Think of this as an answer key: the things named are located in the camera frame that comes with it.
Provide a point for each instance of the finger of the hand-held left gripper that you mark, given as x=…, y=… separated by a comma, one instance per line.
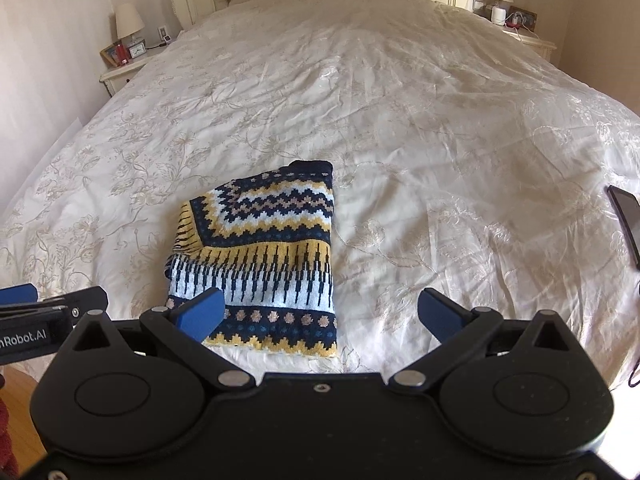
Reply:
x=17, y=294

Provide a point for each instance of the dark picture frame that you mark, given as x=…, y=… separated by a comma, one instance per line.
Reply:
x=522, y=17

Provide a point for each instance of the cream nightstand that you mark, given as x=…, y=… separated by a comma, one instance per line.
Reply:
x=535, y=42
x=127, y=72

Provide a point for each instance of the black smartphone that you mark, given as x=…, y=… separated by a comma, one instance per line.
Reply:
x=627, y=225

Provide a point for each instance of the cream embroidered bedspread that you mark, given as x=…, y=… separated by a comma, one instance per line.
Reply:
x=400, y=135

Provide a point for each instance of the white wall plug device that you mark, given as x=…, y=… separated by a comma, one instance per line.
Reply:
x=165, y=34

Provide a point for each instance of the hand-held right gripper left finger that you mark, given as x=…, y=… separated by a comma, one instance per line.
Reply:
x=202, y=312

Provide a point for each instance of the small red box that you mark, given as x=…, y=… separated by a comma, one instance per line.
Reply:
x=120, y=54

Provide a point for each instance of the dark red cloth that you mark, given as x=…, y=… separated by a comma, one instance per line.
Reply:
x=6, y=440

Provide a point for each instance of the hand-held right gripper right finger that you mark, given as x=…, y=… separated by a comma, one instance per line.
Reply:
x=440, y=311

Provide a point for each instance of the navy yellow patterned knit sweater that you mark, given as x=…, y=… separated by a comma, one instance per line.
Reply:
x=260, y=260

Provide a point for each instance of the white cylindrical speaker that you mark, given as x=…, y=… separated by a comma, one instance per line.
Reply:
x=498, y=14

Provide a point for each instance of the wooden picture frame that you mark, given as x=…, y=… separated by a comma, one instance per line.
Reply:
x=108, y=55

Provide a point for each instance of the small desk clock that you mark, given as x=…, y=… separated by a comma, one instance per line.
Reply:
x=136, y=50

